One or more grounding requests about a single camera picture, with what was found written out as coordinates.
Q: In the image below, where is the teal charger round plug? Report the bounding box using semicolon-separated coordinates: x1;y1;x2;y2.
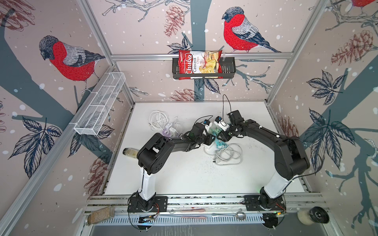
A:
215;139;228;149

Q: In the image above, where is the white charger with cable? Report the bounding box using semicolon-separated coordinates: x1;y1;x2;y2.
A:
165;117;184;138

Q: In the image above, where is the purple power strip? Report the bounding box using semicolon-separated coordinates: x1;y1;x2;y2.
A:
162;128;174;138

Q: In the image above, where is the white power strip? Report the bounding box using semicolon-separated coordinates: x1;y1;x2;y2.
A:
204;144;217;156

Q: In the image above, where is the green charger with cable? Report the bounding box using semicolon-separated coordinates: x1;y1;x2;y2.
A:
209;125;223;137

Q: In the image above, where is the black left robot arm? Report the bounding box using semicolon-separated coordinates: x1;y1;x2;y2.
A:
128;123;215;213

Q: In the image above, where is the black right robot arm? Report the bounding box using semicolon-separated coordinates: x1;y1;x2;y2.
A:
218;110;311;210

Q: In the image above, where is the small glass jar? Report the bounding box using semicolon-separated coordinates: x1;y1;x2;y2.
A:
122;148;139;159

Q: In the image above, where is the red chips bag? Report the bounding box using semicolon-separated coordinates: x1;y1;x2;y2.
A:
178;50;222;76

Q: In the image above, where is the metal spoon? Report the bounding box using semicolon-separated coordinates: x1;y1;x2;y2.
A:
212;211;246;221

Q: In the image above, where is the white mesh shelf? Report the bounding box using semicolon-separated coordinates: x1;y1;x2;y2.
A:
74;72;126;135

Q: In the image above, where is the tape roll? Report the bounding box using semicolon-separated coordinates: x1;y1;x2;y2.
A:
297;206;330;226

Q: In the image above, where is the brown sponge block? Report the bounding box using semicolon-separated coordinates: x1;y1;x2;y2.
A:
86;206;115;225

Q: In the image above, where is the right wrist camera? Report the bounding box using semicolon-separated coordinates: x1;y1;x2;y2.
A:
215;116;230;131

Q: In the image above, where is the white power strip cord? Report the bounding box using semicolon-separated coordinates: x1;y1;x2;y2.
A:
148;110;169;132

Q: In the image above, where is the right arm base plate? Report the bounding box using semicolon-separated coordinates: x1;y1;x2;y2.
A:
243;194;286;211

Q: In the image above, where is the black wire basket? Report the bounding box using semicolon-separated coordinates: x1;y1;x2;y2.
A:
172;58;236;80

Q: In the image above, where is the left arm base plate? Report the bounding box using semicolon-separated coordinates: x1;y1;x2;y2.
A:
128;195;168;213

